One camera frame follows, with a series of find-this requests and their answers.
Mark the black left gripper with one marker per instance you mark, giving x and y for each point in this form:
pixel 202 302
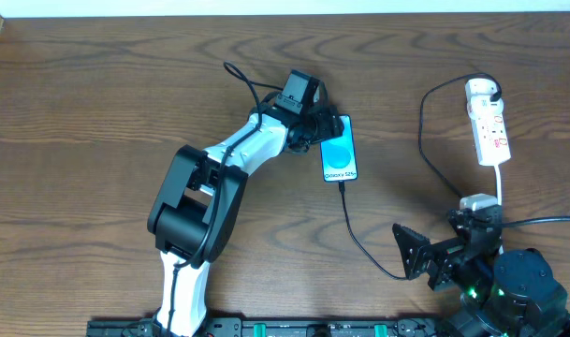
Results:
pixel 326 124

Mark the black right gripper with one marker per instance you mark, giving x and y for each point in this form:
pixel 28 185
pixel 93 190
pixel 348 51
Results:
pixel 435 261

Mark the blue screen Galaxy smartphone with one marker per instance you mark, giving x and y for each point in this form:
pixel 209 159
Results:
pixel 338 155

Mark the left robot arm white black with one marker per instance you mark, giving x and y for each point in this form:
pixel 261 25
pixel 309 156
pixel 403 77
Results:
pixel 194 213

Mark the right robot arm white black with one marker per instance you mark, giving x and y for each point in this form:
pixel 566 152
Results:
pixel 503 293

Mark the white USB charger adapter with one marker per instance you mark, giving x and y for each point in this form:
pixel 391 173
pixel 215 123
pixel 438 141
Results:
pixel 480 93

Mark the white power strip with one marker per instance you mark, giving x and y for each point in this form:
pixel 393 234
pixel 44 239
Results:
pixel 487 121

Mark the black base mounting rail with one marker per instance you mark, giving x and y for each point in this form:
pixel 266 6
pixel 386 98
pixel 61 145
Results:
pixel 236 327

